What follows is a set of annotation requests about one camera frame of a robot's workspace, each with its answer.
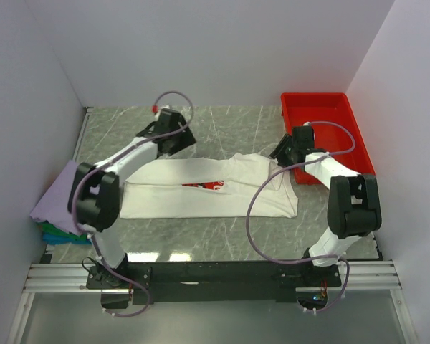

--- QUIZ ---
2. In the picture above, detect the red plastic bin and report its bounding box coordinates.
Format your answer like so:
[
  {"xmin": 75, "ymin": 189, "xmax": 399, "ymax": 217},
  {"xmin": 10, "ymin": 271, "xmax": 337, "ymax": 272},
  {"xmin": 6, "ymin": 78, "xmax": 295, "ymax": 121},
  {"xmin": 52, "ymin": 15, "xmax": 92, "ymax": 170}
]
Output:
[{"xmin": 280, "ymin": 92, "xmax": 375, "ymax": 174}]

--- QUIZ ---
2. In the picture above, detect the white t-shirt red print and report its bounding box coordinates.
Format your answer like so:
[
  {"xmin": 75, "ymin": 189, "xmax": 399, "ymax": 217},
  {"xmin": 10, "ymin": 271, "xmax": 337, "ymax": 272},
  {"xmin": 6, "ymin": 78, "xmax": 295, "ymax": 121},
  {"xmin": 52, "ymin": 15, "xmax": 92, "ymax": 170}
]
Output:
[{"xmin": 120, "ymin": 153, "xmax": 298, "ymax": 219}]

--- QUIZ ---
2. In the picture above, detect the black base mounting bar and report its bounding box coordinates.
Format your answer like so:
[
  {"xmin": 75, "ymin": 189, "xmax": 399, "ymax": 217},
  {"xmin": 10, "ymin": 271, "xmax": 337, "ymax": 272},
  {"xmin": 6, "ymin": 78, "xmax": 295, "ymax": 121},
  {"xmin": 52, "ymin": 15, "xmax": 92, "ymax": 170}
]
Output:
[{"xmin": 86, "ymin": 261, "xmax": 342, "ymax": 309}]

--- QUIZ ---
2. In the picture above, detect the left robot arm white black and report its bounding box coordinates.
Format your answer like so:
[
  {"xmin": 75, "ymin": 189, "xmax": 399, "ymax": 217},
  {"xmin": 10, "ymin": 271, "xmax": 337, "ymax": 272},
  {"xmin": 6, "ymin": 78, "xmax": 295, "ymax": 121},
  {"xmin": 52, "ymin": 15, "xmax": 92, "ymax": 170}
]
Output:
[{"xmin": 67, "ymin": 107, "xmax": 196, "ymax": 288}]

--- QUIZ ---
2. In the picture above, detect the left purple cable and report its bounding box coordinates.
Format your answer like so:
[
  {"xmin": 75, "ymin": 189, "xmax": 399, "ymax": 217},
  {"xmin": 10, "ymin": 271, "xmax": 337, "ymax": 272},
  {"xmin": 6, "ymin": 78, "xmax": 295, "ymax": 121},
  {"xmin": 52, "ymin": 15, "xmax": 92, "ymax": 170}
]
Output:
[{"xmin": 72, "ymin": 90, "xmax": 195, "ymax": 318}]

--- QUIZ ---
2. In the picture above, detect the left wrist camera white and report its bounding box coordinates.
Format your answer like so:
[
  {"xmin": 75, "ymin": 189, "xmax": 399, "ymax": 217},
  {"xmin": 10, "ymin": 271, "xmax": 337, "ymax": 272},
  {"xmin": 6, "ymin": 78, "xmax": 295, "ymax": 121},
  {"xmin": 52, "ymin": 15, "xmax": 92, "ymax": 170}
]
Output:
[{"xmin": 151, "ymin": 105, "xmax": 172, "ymax": 118}]

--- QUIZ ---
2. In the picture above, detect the aluminium rail frame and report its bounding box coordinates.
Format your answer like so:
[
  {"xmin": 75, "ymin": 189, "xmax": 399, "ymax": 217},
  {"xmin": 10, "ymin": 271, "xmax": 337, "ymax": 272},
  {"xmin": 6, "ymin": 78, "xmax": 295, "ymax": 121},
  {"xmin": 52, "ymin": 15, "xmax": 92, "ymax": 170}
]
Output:
[{"xmin": 7, "ymin": 260, "xmax": 419, "ymax": 343}]

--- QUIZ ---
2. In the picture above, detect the folded lavender t-shirt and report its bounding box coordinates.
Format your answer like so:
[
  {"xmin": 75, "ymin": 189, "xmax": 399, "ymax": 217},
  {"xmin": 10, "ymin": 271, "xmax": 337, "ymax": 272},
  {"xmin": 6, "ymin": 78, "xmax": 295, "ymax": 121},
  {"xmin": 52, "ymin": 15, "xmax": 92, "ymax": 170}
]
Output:
[{"xmin": 30, "ymin": 160, "xmax": 82, "ymax": 236}]

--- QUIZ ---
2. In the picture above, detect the folded green t-shirt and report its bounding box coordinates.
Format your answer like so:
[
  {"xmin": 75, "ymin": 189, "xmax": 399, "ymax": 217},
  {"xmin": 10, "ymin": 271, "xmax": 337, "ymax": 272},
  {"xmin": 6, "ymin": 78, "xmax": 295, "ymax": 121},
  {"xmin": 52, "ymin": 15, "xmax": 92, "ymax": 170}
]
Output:
[{"xmin": 37, "ymin": 221, "xmax": 88, "ymax": 241}]

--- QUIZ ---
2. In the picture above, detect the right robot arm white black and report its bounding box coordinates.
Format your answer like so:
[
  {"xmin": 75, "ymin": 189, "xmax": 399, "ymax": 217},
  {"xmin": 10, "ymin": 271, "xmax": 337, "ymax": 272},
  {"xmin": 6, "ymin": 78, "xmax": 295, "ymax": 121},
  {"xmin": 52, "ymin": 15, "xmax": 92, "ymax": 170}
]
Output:
[{"xmin": 269, "ymin": 121, "xmax": 382, "ymax": 286}]

